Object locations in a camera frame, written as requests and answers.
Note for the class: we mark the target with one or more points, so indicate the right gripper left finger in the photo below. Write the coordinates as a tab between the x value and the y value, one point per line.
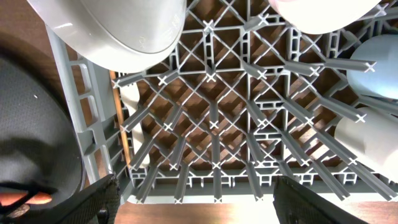
98	203

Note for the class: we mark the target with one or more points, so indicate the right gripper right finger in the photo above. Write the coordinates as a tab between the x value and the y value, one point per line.
295	203

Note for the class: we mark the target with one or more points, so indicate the brown food lump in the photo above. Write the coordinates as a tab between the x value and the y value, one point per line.
20	211

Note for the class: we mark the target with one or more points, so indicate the orange carrot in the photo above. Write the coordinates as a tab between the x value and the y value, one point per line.
39	198

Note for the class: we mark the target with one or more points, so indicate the cream white cup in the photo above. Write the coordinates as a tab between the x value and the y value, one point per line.
373	141

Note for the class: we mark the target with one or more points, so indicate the white plastic fork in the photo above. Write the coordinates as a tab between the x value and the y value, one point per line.
130	97

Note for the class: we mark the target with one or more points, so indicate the wooden chopstick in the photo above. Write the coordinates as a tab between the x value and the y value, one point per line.
120	117

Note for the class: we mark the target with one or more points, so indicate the light blue cup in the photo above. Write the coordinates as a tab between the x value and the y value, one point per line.
382	81

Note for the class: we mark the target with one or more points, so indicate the grey plate with rice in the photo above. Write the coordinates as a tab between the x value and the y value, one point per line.
126	36

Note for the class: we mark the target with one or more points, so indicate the pink bowl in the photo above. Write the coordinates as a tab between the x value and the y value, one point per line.
322	16

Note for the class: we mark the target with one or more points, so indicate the grey dishwasher rack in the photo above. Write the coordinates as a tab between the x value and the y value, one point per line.
243	99

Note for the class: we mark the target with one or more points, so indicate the round black serving tray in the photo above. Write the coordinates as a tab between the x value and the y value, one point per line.
38	143

